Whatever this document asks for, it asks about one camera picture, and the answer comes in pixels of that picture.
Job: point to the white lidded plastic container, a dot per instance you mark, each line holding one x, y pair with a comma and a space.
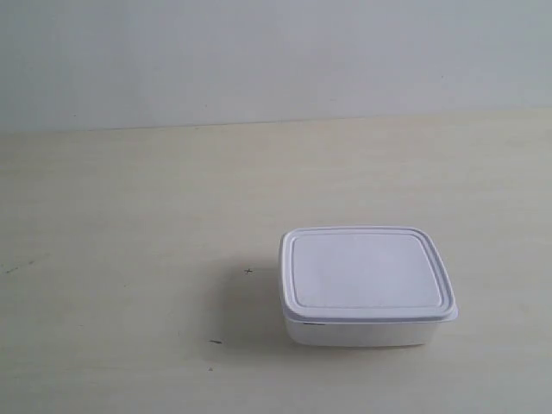
363, 286

